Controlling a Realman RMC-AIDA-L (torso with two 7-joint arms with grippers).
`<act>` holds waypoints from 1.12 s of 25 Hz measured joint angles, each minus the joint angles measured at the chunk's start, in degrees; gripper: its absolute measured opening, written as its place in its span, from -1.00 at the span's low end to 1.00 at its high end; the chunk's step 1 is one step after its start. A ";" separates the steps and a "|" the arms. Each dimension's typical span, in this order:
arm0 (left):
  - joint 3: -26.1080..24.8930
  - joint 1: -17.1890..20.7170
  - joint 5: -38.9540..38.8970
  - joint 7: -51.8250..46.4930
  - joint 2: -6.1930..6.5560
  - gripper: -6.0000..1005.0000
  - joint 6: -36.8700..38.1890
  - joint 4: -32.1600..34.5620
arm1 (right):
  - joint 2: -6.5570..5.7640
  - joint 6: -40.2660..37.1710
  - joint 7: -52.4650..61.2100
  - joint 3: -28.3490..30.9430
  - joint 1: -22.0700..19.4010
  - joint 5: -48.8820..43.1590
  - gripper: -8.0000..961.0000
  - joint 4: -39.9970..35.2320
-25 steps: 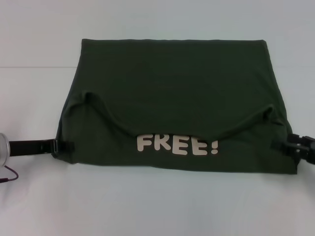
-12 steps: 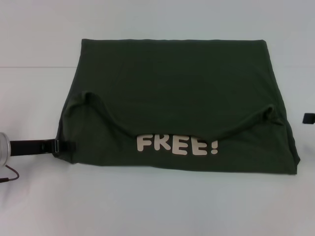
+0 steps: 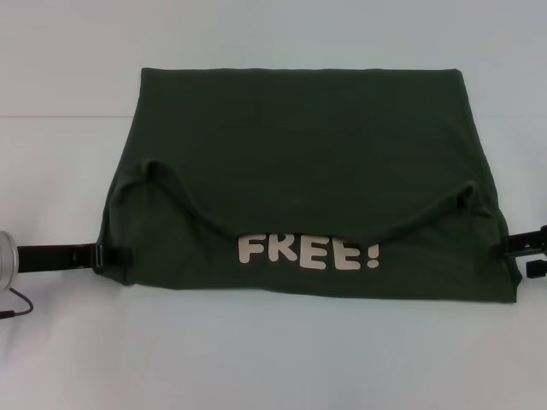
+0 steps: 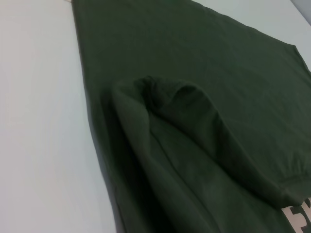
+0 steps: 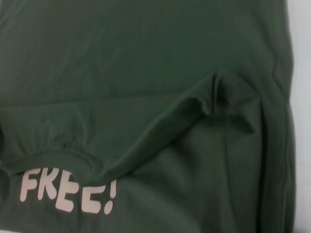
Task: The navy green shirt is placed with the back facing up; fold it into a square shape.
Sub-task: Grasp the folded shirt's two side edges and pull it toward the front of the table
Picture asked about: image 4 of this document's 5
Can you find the dark green t-shirt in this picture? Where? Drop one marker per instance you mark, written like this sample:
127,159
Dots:
184,121

